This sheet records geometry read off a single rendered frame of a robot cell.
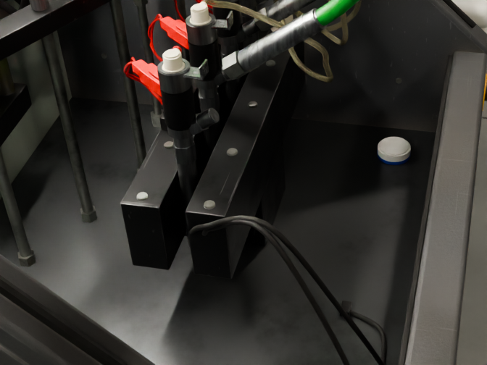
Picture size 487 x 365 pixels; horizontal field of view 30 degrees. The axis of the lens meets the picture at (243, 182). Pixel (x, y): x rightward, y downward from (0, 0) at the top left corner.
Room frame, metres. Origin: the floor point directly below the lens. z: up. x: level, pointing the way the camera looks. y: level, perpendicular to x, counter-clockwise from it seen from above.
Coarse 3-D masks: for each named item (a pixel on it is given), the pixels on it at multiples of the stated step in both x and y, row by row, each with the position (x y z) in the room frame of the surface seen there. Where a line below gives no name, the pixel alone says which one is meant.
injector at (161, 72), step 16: (160, 64) 0.67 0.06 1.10; (160, 80) 0.66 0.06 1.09; (176, 80) 0.65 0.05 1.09; (176, 96) 0.65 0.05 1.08; (192, 96) 0.66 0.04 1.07; (176, 112) 0.65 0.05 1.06; (192, 112) 0.66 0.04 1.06; (208, 112) 0.65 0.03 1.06; (176, 128) 0.65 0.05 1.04; (192, 128) 0.65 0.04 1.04; (208, 128) 0.66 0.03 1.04; (176, 144) 0.66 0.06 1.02; (192, 144) 0.66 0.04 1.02; (176, 160) 0.66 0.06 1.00; (192, 160) 0.66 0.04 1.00; (192, 176) 0.66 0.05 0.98; (192, 192) 0.65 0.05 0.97
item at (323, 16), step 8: (336, 0) 0.62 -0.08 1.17; (344, 0) 0.61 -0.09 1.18; (352, 0) 0.61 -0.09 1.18; (320, 8) 0.62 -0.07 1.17; (328, 8) 0.62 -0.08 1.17; (336, 8) 0.61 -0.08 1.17; (344, 8) 0.61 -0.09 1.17; (320, 16) 0.62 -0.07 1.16; (328, 16) 0.61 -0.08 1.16; (336, 16) 0.61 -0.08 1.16
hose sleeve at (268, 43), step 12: (312, 12) 0.62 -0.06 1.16; (288, 24) 0.63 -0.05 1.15; (300, 24) 0.62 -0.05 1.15; (312, 24) 0.62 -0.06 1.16; (276, 36) 0.63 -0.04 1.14; (288, 36) 0.62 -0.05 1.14; (300, 36) 0.62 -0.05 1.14; (252, 48) 0.64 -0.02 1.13; (264, 48) 0.63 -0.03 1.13; (276, 48) 0.63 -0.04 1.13; (288, 48) 0.63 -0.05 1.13; (240, 60) 0.64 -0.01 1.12; (252, 60) 0.63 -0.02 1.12; (264, 60) 0.63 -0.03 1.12
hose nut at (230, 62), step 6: (234, 54) 0.64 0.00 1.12; (222, 60) 0.65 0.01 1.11; (228, 60) 0.64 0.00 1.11; (234, 60) 0.64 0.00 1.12; (222, 66) 0.64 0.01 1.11; (228, 66) 0.64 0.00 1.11; (234, 66) 0.64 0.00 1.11; (240, 66) 0.64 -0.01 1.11; (228, 72) 0.64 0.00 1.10; (234, 72) 0.64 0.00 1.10; (240, 72) 0.63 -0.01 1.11; (246, 72) 0.64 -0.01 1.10; (234, 78) 0.64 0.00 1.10
